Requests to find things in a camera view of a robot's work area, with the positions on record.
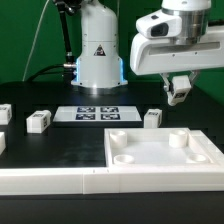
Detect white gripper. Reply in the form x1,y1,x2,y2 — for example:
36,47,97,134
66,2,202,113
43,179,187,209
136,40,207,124
130,26,224,93

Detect white square table top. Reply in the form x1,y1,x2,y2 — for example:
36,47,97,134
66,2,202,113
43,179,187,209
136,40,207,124
104,128,214,167

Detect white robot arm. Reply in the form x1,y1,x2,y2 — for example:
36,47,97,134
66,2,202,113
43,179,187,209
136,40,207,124
72,0,224,92

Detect white marker tag sheet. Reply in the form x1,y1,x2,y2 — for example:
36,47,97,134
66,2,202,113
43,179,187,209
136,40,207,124
53,106,141,122

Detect white fence obstacle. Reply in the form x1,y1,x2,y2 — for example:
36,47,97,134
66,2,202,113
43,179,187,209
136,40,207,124
0,130,224,195

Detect white block left edge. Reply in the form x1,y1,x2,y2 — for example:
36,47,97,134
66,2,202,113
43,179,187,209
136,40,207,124
0,132,6,155

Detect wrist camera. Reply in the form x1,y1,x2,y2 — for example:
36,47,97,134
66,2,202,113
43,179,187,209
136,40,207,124
136,10,182,39

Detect black cable bundle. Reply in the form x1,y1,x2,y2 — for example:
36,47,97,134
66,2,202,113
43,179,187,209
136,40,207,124
26,63,75,83

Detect white cable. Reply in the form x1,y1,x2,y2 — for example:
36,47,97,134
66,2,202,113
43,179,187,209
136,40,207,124
21,0,51,82

